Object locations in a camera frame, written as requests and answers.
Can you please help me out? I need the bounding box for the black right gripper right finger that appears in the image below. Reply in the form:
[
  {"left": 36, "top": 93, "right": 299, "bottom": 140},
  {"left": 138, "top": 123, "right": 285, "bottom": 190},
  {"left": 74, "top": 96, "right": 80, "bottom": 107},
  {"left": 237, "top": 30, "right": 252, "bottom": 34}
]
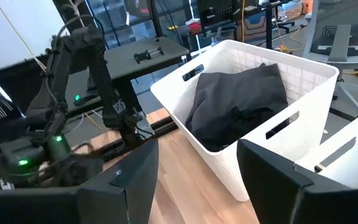
[{"left": 237, "top": 139, "right": 358, "bottom": 224}]

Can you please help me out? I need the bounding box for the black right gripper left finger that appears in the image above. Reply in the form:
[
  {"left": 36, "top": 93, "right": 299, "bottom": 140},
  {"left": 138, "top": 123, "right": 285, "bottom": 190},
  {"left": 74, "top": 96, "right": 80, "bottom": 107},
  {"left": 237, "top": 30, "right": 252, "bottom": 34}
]
[{"left": 0, "top": 139, "right": 160, "bottom": 224}]

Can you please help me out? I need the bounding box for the white plastic laundry basket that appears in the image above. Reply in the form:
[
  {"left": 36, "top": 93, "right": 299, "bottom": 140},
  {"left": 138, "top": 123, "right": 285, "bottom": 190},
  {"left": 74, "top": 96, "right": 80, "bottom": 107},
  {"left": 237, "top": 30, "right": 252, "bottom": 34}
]
[
  {"left": 295, "top": 104, "right": 358, "bottom": 190},
  {"left": 150, "top": 39, "right": 340, "bottom": 202}
]

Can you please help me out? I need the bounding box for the black side table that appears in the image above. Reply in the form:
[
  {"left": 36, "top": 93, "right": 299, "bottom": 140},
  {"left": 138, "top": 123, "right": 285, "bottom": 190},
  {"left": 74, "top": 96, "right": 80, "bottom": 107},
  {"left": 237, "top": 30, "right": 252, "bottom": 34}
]
[{"left": 65, "top": 36, "right": 191, "bottom": 147}]

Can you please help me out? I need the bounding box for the black hand tool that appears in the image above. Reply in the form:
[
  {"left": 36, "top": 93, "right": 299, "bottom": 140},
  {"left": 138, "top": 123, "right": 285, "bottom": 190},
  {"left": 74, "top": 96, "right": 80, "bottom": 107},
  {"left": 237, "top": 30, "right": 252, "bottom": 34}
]
[{"left": 133, "top": 46, "right": 165, "bottom": 65}]

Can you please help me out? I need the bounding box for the dark grey garment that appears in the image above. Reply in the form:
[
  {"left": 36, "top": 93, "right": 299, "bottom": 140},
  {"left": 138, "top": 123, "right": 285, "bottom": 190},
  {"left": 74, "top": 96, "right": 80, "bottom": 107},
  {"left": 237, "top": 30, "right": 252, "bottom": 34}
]
[{"left": 184, "top": 63, "right": 289, "bottom": 152}]

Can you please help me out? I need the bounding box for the red object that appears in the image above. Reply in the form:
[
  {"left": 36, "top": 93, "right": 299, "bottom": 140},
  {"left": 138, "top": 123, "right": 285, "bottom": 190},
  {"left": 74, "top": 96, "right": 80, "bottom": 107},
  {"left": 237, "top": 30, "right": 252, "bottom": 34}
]
[{"left": 187, "top": 18, "right": 202, "bottom": 35}]

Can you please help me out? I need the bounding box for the black equipment rack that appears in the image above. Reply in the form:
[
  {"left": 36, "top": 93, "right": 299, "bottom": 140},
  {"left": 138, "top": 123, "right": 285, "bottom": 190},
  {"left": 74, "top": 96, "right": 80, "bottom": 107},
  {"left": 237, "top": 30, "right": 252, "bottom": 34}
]
[{"left": 196, "top": 0, "right": 260, "bottom": 37}]

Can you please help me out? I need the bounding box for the grey office chair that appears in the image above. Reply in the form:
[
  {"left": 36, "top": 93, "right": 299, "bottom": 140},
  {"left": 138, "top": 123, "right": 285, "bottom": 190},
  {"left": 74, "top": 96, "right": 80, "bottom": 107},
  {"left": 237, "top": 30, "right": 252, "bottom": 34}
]
[{"left": 302, "top": 0, "right": 358, "bottom": 121}]

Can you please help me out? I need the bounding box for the black table edge rail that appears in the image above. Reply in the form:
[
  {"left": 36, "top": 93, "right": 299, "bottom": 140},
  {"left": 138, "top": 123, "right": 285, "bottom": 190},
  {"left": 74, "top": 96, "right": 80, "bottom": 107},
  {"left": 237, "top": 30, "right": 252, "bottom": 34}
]
[{"left": 96, "top": 119, "right": 180, "bottom": 161}]

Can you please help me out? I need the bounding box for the tan cord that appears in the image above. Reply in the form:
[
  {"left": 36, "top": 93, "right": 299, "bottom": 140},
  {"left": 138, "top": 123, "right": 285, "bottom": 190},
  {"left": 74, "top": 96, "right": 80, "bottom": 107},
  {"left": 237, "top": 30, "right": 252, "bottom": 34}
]
[{"left": 0, "top": 0, "right": 48, "bottom": 73}]

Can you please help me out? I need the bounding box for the yellow cable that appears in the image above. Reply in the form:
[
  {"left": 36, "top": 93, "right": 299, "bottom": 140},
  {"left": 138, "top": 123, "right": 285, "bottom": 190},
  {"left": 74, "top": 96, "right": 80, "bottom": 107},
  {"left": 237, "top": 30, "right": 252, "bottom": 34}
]
[{"left": 273, "top": 17, "right": 305, "bottom": 53}]

